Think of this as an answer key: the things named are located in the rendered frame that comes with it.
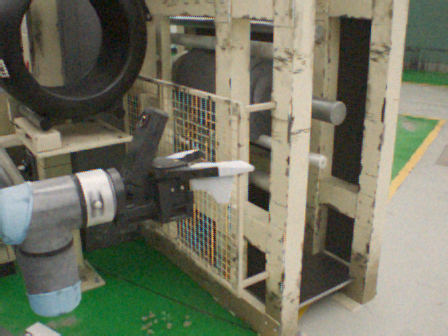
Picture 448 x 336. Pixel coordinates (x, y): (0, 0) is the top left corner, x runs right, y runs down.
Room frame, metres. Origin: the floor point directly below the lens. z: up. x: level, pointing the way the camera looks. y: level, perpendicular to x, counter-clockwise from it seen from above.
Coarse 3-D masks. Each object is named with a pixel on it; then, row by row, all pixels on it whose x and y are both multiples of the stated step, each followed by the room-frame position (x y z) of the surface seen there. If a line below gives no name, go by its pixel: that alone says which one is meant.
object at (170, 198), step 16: (160, 160) 0.69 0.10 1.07; (176, 160) 0.68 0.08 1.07; (112, 176) 0.61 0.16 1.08; (160, 176) 0.63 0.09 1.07; (128, 192) 0.63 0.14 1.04; (144, 192) 0.64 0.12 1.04; (160, 192) 0.63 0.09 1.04; (176, 192) 0.64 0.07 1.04; (192, 192) 0.65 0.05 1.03; (128, 208) 0.62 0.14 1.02; (144, 208) 0.63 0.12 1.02; (160, 208) 0.62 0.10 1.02; (176, 208) 0.64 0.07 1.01; (192, 208) 0.65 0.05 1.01; (112, 224) 0.63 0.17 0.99; (128, 224) 0.63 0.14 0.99
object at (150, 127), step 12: (144, 108) 0.69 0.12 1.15; (156, 108) 0.67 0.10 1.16; (144, 120) 0.66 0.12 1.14; (156, 120) 0.66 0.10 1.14; (144, 132) 0.65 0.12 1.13; (156, 132) 0.65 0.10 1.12; (132, 144) 0.67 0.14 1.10; (144, 144) 0.64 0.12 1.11; (156, 144) 0.65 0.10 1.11; (132, 156) 0.65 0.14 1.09; (144, 156) 0.64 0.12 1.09; (132, 168) 0.63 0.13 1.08; (144, 168) 0.64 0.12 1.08; (132, 180) 0.62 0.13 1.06; (144, 180) 0.63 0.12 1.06
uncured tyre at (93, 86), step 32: (0, 0) 1.54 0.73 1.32; (32, 0) 1.56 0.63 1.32; (96, 0) 1.98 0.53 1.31; (128, 0) 1.77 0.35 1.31; (0, 32) 1.52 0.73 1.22; (128, 32) 1.96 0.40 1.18; (96, 64) 1.97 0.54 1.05; (128, 64) 1.75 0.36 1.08; (32, 96) 1.55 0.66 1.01; (64, 96) 1.63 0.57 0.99; (96, 96) 1.68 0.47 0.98
